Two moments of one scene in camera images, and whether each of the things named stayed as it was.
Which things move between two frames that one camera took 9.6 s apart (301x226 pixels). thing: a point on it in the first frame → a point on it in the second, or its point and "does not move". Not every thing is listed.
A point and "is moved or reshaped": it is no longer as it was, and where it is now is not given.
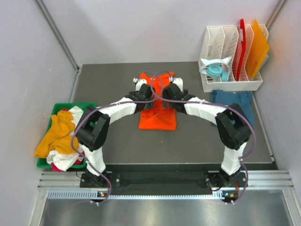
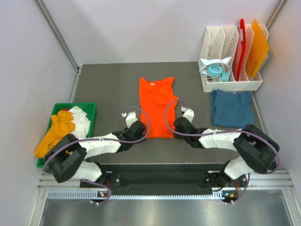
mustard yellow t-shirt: [58, 138] does not move
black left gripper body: [148, 105] → [133, 143]
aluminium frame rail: [255, 179] does not move
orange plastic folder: [258, 47] does not move
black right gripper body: [170, 105] → [182, 137]
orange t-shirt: [156, 117] is moved or reshaped
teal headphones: [215, 70] does not move
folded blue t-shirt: [242, 100] does not move
